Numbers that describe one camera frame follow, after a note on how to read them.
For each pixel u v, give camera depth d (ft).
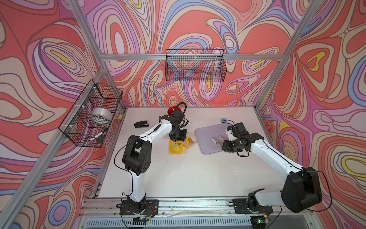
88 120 2.22
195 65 3.15
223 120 3.64
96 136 2.35
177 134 2.58
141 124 3.44
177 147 3.08
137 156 1.66
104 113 2.43
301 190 1.34
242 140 1.99
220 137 3.15
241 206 2.41
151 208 2.37
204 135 3.30
